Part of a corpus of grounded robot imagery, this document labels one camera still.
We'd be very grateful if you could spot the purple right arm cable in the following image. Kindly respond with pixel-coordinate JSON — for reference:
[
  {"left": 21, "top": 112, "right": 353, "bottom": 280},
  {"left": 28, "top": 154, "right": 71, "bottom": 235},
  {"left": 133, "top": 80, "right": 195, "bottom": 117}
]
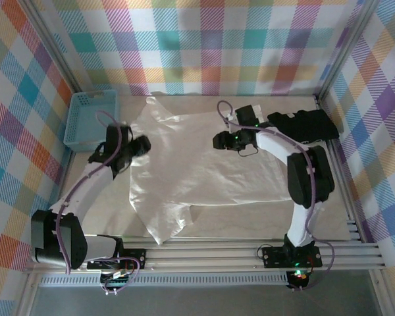
[{"left": 216, "top": 100, "right": 336, "bottom": 292}]

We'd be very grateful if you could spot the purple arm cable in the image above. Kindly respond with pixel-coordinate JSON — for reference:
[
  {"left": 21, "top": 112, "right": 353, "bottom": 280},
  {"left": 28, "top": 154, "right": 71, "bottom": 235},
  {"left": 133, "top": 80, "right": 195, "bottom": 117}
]
[
  {"left": 54, "top": 110, "right": 142, "bottom": 296},
  {"left": 216, "top": 100, "right": 336, "bottom": 292}
]

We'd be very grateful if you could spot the white t-shirt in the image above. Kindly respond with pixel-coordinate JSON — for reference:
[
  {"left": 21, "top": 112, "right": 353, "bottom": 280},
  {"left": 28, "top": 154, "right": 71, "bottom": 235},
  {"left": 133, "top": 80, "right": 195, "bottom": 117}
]
[{"left": 128, "top": 95, "right": 292, "bottom": 245}]

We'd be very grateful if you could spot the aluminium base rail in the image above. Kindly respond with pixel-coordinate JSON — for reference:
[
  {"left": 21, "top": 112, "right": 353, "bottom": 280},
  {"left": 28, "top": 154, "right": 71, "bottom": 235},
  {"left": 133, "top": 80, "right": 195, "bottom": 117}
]
[{"left": 22, "top": 234, "right": 388, "bottom": 274}]

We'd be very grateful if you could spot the grey slotted cable duct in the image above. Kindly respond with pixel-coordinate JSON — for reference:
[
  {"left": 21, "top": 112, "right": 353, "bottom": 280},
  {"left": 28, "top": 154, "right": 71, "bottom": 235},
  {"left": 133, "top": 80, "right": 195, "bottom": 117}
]
[{"left": 38, "top": 275, "right": 290, "bottom": 288}]

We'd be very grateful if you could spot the folded black t-shirt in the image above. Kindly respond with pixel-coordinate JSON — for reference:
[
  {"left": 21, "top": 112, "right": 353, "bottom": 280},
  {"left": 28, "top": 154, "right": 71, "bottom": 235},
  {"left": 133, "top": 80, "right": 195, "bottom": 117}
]
[{"left": 267, "top": 109, "right": 340, "bottom": 147}]

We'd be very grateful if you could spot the aluminium frame post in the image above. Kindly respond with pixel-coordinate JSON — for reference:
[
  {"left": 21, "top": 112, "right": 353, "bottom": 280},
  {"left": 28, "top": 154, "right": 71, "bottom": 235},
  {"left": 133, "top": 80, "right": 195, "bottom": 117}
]
[
  {"left": 19, "top": 0, "right": 86, "bottom": 98},
  {"left": 315, "top": 0, "right": 381, "bottom": 101}
]

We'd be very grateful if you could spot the blue perforated plastic basket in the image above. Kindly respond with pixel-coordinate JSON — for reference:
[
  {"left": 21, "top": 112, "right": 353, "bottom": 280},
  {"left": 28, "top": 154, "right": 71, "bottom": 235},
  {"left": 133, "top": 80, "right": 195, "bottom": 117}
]
[{"left": 63, "top": 89, "right": 120, "bottom": 153}]

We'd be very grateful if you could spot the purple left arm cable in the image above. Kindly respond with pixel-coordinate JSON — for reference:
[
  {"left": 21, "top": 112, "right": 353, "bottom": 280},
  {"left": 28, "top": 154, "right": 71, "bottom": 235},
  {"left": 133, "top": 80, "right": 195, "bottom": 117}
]
[{"left": 54, "top": 110, "right": 142, "bottom": 296}]

